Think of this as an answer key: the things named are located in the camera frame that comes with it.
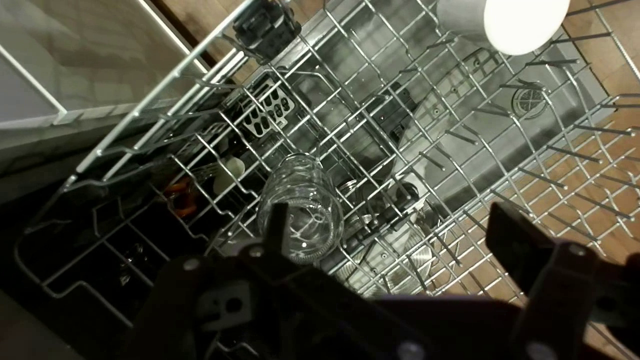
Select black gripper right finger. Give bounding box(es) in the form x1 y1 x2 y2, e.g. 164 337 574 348
483 199 596 322

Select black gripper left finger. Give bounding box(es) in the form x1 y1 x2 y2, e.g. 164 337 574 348
263 200 293 261

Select clear glass jar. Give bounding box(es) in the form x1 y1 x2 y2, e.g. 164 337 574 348
255 152 345 267

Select metal dishwasher rack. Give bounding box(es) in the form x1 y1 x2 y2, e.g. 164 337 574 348
265 0 640 302

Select white cup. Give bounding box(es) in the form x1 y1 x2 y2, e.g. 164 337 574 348
435 0 574 59

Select grey lower cabinet block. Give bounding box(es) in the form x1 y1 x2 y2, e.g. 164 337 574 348
0 0 255 196

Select grey wire dishwasher rack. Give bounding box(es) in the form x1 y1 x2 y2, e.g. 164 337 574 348
13 0 640 322

